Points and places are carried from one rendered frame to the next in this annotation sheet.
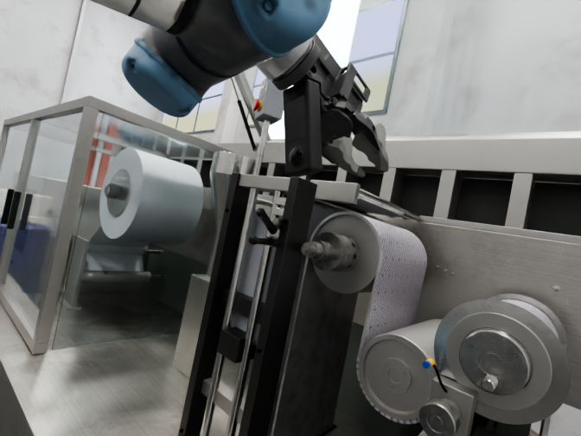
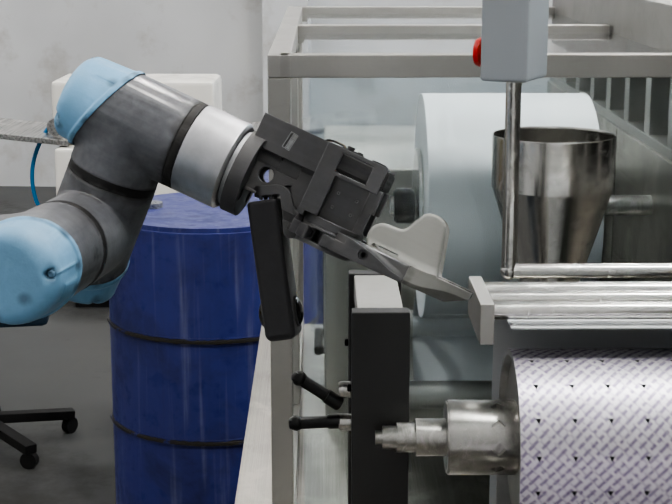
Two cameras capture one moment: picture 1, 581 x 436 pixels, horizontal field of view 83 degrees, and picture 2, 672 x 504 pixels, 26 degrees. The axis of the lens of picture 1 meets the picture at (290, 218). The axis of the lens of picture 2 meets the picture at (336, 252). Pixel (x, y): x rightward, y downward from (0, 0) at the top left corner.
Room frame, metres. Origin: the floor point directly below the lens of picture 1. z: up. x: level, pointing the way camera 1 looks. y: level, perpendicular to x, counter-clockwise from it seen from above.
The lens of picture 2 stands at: (-0.29, -0.90, 1.76)
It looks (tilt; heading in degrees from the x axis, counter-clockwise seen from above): 13 degrees down; 49
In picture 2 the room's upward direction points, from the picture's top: straight up
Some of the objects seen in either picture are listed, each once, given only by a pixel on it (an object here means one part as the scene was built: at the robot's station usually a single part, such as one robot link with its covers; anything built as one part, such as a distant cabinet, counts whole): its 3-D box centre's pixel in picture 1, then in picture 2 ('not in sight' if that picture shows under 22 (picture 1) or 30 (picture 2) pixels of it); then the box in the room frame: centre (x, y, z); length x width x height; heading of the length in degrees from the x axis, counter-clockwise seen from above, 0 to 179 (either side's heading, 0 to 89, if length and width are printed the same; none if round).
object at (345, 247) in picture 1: (335, 252); (480, 437); (0.57, -0.09, 1.33); 0.06 x 0.06 x 0.06; 50
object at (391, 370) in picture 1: (421, 360); not in sight; (0.60, -0.28, 1.17); 0.26 x 0.12 x 0.12; 140
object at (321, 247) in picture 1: (315, 250); (410, 437); (0.52, -0.05, 1.33); 0.06 x 0.03 x 0.03; 140
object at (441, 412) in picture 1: (438, 419); not in sight; (0.39, -0.22, 1.18); 0.04 x 0.02 x 0.04; 50
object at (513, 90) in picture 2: (259, 159); (511, 176); (0.81, 0.10, 1.51); 0.02 x 0.02 x 0.20
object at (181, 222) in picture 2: not in sight; (259, 330); (2.50, 2.72, 0.48); 1.31 x 0.80 x 0.96; 42
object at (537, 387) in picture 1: (507, 344); not in sight; (0.52, -0.37, 1.25); 0.26 x 0.12 x 0.12; 140
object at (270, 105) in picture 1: (268, 99); (507, 29); (0.80, 0.11, 1.66); 0.07 x 0.07 x 0.10; 25
